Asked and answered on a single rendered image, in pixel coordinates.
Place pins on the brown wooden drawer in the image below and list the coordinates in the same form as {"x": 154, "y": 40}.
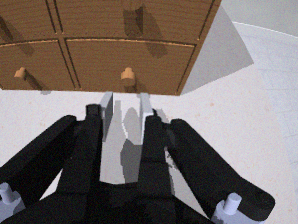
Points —
{"x": 108, "y": 63}
{"x": 21, "y": 18}
{"x": 43, "y": 61}
{"x": 174, "y": 18}

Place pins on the brown wooden chest of drawers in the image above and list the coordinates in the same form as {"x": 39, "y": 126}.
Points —
{"x": 63, "y": 37}

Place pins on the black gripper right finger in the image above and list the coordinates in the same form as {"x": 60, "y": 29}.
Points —
{"x": 224, "y": 196}

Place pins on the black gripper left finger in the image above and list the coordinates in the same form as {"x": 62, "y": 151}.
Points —
{"x": 28, "y": 174}

